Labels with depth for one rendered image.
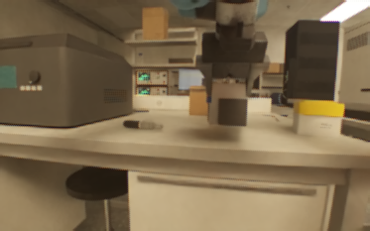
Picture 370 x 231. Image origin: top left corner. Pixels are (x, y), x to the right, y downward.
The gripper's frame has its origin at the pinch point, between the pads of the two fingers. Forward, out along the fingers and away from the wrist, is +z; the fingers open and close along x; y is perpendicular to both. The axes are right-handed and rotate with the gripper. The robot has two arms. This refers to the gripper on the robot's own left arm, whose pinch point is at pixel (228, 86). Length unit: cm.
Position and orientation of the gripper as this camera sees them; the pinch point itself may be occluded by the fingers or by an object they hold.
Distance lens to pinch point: 48.9
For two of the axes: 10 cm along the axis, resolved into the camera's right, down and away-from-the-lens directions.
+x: -9.9, -0.4, 1.5
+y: 1.3, -7.2, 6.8
